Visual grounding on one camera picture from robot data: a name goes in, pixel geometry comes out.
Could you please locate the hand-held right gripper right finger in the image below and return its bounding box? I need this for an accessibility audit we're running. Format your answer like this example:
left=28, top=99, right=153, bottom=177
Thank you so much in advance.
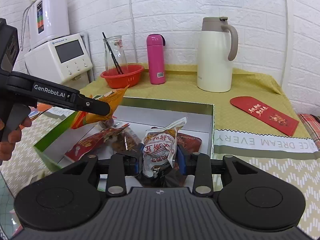
left=176, top=145, right=265, bottom=197

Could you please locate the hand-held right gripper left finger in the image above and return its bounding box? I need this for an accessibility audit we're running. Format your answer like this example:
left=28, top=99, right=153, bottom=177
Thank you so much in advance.
left=54, top=144, right=144, bottom=197

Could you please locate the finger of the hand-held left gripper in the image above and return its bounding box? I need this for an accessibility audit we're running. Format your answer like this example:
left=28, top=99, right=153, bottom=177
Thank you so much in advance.
left=74, top=93, right=111, bottom=118

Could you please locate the orange snack packet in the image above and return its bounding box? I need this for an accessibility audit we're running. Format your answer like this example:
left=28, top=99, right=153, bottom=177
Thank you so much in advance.
left=71, top=85, right=131, bottom=130

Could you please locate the dark red black snack packet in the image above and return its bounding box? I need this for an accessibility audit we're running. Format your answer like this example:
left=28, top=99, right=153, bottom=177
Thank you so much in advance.
left=143, top=133, right=202, bottom=188

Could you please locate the clear packet with white label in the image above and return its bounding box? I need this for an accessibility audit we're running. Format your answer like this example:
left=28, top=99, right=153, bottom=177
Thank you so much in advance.
left=142, top=117, right=188, bottom=178

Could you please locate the red snack bag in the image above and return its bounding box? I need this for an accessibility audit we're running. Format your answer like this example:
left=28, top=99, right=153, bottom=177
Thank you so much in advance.
left=64, top=126, right=131, bottom=162

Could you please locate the green cardboard box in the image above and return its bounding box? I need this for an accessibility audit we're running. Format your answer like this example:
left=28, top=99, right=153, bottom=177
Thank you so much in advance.
left=33, top=95, right=216, bottom=173

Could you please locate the person's left hand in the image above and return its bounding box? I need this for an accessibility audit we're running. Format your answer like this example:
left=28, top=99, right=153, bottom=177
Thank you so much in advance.
left=0, top=117, right=33, bottom=166

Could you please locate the white water dispenser with screen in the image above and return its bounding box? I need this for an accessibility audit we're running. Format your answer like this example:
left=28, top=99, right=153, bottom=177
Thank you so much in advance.
left=24, top=33, right=93, bottom=86

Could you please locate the red plastic basket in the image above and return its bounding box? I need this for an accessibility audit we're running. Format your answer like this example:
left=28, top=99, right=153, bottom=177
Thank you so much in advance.
left=100, top=64, right=145, bottom=89

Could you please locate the glass carafe with straw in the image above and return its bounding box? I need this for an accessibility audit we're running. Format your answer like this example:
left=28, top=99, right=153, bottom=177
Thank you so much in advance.
left=102, top=32, right=124, bottom=75

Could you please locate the yellow tablecloth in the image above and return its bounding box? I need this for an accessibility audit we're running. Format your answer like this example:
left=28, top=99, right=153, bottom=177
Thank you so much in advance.
left=79, top=63, right=311, bottom=141

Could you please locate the pink bottle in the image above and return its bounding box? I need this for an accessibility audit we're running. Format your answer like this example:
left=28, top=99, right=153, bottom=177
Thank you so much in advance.
left=146, top=33, right=167, bottom=85

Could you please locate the teal grey patterned blanket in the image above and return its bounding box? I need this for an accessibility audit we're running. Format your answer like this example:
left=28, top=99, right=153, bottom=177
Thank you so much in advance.
left=0, top=105, right=320, bottom=238

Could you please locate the red envelope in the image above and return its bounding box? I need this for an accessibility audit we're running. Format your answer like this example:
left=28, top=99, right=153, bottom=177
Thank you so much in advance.
left=230, top=96, right=300, bottom=137

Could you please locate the white thermos jug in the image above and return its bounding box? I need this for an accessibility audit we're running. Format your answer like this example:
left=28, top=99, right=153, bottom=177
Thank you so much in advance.
left=196, top=16, right=239, bottom=93

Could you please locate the orange plaid blanket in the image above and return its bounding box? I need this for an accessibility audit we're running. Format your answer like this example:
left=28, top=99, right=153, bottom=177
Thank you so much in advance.
left=298, top=113, right=320, bottom=151

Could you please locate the white wall water purifier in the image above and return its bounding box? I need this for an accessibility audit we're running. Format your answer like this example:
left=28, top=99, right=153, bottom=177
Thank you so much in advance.
left=27, top=0, right=71, bottom=50

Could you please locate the white wall cable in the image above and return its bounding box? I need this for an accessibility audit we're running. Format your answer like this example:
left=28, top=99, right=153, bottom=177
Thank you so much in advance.
left=128, top=0, right=137, bottom=63

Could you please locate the white wall pipe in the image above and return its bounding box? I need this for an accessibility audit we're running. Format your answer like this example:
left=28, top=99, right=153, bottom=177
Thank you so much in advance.
left=279, top=0, right=289, bottom=88

